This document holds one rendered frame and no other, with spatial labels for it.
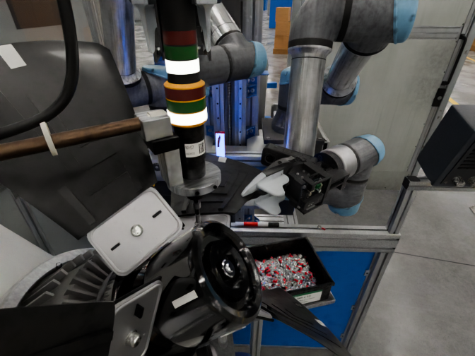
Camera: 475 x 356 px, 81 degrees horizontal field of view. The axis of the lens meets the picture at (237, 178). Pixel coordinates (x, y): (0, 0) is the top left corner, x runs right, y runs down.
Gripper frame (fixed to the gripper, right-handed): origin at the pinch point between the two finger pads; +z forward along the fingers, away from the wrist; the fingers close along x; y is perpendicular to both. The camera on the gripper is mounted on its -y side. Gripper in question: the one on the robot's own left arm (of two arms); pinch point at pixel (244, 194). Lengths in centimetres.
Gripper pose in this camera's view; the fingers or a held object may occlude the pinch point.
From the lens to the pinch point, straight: 49.6
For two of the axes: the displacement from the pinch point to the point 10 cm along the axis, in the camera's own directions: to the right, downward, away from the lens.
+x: -0.6, 7.9, 6.1
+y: 5.7, 5.3, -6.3
